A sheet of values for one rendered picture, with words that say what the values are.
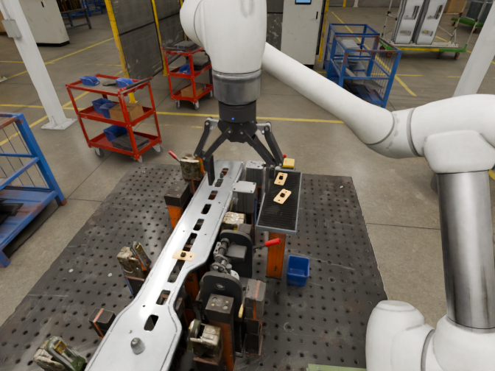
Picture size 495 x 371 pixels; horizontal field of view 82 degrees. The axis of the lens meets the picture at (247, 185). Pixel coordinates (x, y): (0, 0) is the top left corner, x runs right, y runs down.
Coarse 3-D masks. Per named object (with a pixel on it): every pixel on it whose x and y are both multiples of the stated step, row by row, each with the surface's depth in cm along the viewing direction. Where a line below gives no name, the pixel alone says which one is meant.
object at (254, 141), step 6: (240, 132) 58; (246, 132) 58; (246, 138) 59; (252, 138) 61; (258, 138) 61; (252, 144) 59; (258, 144) 60; (258, 150) 61; (264, 150) 61; (264, 156) 61; (270, 156) 62; (270, 162) 62; (270, 168) 62
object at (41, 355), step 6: (42, 348) 78; (36, 354) 76; (42, 354) 76; (48, 354) 76; (36, 360) 76; (42, 360) 75; (48, 360) 75; (54, 360) 77; (42, 366) 78; (48, 366) 77; (54, 366) 75; (60, 366) 75; (84, 366) 85
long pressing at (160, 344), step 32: (224, 160) 162; (224, 192) 139; (192, 224) 122; (160, 256) 108; (160, 288) 97; (128, 320) 88; (160, 320) 88; (96, 352) 81; (128, 352) 81; (160, 352) 81
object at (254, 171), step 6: (252, 162) 151; (258, 162) 150; (246, 168) 147; (252, 168) 146; (258, 168) 146; (246, 174) 149; (252, 174) 148; (258, 174) 148; (246, 180) 152; (252, 180) 151; (258, 180) 150; (258, 186) 152; (258, 192) 156; (258, 198) 158; (258, 204) 160; (258, 210) 162
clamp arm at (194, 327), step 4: (196, 320) 78; (192, 324) 76; (196, 324) 76; (192, 328) 76; (196, 328) 76; (188, 332) 78; (192, 332) 76; (196, 332) 76; (192, 336) 77; (196, 336) 77; (200, 336) 84; (188, 340) 80; (188, 344) 81; (188, 348) 83
